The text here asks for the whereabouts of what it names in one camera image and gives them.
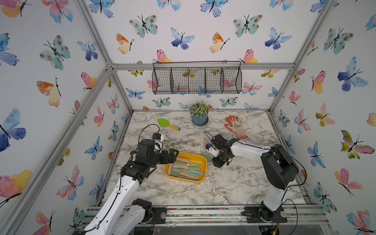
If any pink folding fruit knife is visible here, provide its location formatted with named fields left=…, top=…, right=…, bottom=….
left=204, top=138, right=210, bottom=147

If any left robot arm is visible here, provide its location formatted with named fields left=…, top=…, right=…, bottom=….
left=73, top=139, right=179, bottom=235

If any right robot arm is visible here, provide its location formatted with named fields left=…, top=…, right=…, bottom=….
left=205, top=134, right=299, bottom=223

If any sage green folding knife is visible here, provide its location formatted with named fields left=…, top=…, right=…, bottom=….
left=200, top=151, right=213, bottom=162

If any yellow storage box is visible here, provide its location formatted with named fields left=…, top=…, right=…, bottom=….
left=164, top=152, right=208, bottom=184

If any red white garden glove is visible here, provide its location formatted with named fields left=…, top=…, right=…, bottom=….
left=225, top=116, right=248, bottom=140

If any green yellow toy trowel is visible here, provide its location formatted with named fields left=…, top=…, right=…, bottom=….
left=158, top=118, right=181, bottom=131

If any potted green plant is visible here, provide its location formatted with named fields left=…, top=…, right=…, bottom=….
left=190, top=101, right=209, bottom=126

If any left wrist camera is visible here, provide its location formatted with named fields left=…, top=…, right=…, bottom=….
left=152, top=133, right=164, bottom=142

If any black wire wall basket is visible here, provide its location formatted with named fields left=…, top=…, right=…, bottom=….
left=148, top=61, right=242, bottom=96

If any aluminium front rail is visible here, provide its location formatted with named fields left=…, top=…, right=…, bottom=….
left=152, top=204, right=329, bottom=226

